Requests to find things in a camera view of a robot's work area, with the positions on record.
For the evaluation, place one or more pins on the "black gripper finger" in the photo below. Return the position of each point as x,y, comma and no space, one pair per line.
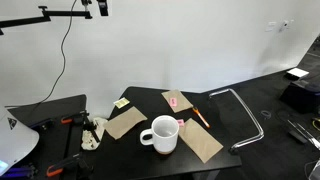
103,9

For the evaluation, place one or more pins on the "white flat box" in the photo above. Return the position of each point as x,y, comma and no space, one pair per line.
297,72

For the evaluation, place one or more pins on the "chrome bent tube frame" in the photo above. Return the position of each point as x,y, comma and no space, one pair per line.
247,110

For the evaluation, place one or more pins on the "white crumpled cloth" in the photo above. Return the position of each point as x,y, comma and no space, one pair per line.
88,140

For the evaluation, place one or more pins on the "orange black bar clamp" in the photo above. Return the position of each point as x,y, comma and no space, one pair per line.
75,118
63,165

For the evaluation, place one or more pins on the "brown paper napkin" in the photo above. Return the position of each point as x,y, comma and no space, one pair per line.
200,140
182,104
125,122

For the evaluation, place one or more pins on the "white wall outlet plate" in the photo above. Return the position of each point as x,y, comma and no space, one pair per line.
271,26

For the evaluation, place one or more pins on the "white wall device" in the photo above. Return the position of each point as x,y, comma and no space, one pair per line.
285,24

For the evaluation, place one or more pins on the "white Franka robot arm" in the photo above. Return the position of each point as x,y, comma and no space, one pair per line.
16,143

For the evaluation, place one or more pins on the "orange white marker pen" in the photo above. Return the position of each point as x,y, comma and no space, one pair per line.
201,117

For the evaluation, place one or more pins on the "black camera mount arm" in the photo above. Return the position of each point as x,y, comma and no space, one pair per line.
63,13

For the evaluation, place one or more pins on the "metal rods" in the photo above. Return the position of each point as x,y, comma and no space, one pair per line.
305,133

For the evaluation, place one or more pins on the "black blue clamp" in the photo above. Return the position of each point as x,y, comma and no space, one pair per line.
41,125

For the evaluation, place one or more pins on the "black box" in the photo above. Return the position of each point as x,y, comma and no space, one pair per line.
300,96

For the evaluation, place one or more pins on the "white mug cork base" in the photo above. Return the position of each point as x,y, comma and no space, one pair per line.
165,141

